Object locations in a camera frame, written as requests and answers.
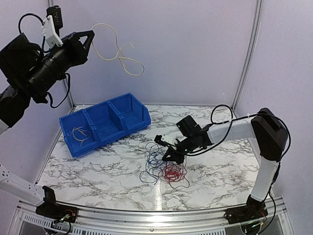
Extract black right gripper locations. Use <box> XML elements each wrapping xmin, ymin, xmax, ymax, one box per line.
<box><xmin>162</xmin><ymin>135</ymin><xmax>197</xmax><ymax>165</ymax></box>

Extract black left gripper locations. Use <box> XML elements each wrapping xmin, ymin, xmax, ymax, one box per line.
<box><xmin>24</xmin><ymin>29</ymin><xmax>95</xmax><ymax>98</ymax></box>

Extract blue wire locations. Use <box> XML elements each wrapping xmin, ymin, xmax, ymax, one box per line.
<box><xmin>139</xmin><ymin>141</ymin><xmax>172</xmax><ymax>186</ymax></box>

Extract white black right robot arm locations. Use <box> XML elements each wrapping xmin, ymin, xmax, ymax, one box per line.
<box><xmin>154</xmin><ymin>108</ymin><xmax>291</xmax><ymax>224</ymax></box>

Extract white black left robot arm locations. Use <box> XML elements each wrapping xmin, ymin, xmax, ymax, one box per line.
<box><xmin>0</xmin><ymin>30</ymin><xmax>95</xmax><ymax>224</ymax></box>

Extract blue three-compartment plastic bin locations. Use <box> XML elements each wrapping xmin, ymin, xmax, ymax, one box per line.
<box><xmin>59</xmin><ymin>93</ymin><xmax>151</xmax><ymax>158</ymax></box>

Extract red wire bundle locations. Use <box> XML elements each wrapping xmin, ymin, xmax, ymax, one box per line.
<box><xmin>158</xmin><ymin>161</ymin><xmax>190</xmax><ymax>189</ymax></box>

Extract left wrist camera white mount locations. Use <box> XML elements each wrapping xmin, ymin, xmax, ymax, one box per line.
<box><xmin>42</xmin><ymin>5</ymin><xmax>63</xmax><ymax>48</ymax></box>

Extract left aluminium frame post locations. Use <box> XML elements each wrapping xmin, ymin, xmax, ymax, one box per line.
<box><xmin>46</xmin><ymin>0</ymin><xmax>75</xmax><ymax>111</ymax></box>

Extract aluminium frame post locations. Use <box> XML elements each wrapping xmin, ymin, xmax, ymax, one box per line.
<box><xmin>231</xmin><ymin>0</ymin><xmax>264</xmax><ymax>111</ymax></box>
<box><xmin>46</xmin><ymin>0</ymin><xmax>75</xmax><ymax>111</ymax></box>

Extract right aluminium frame post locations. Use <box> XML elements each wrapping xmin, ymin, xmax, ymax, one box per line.
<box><xmin>231</xmin><ymin>0</ymin><xmax>264</xmax><ymax>111</ymax></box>

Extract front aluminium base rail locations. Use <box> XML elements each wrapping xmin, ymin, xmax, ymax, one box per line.
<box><xmin>8</xmin><ymin>197</ymin><xmax>295</xmax><ymax>235</ymax></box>

